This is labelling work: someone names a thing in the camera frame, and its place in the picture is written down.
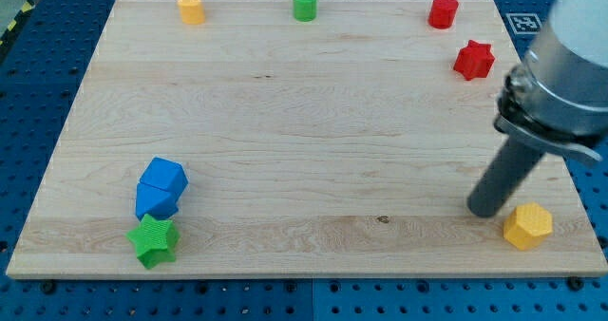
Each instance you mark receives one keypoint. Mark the blue cube block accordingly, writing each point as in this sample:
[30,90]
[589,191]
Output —
[166,175]

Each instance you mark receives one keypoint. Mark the yellow heart block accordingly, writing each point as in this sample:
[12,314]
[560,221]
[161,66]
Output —
[191,11]

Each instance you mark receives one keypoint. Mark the red star block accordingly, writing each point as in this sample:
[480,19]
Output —
[474,60]

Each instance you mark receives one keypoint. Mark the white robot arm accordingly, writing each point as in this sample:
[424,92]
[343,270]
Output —
[582,26]

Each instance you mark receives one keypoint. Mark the red cylinder block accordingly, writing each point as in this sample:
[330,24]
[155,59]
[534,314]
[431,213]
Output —
[442,13]

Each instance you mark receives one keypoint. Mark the fiducial marker tag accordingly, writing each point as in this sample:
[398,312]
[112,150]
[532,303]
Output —
[524,23]

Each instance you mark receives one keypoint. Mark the green cylinder block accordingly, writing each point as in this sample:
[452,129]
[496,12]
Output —
[304,10]

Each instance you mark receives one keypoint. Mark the blue triangle block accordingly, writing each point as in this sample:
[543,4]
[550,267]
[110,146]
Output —
[155,202]

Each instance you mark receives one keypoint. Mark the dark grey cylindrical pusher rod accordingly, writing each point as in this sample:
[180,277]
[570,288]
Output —
[511,165]

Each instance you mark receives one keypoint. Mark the yellow hexagon block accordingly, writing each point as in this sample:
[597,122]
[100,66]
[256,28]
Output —
[528,226]

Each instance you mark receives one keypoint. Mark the green star block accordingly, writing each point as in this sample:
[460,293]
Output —
[154,241]

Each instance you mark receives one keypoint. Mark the silver end effector flange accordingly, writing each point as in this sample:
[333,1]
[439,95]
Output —
[554,101]

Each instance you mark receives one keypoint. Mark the wooden board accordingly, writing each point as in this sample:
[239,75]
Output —
[342,147]

